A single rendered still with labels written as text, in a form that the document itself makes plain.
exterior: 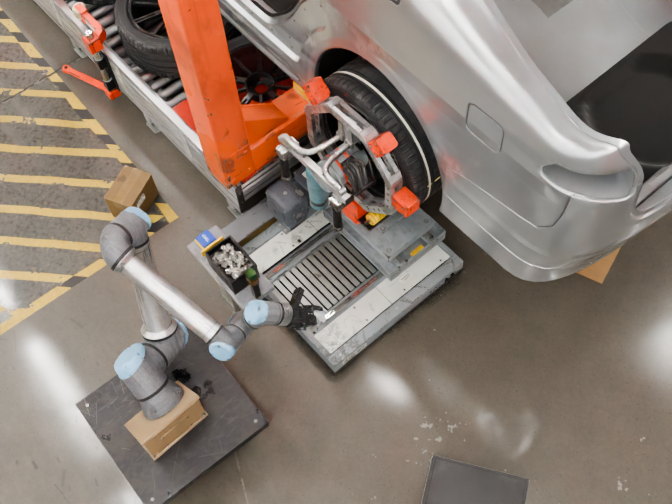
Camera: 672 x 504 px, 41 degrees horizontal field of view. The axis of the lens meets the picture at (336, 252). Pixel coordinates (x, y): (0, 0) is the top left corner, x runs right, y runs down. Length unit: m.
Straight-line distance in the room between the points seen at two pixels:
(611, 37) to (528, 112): 1.33
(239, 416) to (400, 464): 0.75
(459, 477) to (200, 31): 1.99
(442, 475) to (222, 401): 0.98
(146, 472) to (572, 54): 2.52
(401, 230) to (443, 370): 0.69
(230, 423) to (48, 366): 1.07
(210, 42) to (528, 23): 1.40
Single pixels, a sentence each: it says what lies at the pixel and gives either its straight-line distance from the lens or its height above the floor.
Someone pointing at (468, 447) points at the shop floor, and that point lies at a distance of 4.13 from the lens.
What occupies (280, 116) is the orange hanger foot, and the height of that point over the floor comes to 0.72.
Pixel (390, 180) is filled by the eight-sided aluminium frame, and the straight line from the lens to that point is 3.57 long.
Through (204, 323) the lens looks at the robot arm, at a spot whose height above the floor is 0.93.
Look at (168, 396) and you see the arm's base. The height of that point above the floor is 0.50.
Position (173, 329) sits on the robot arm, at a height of 0.58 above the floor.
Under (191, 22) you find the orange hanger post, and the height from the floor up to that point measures 1.57.
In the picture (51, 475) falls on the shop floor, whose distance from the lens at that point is 4.34.
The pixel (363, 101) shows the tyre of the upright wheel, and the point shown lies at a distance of 3.56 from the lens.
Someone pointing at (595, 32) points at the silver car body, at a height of 0.95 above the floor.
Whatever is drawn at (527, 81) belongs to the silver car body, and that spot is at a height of 1.69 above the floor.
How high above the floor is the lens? 3.92
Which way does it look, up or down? 60 degrees down
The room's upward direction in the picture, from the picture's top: 6 degrees counter-clockwise
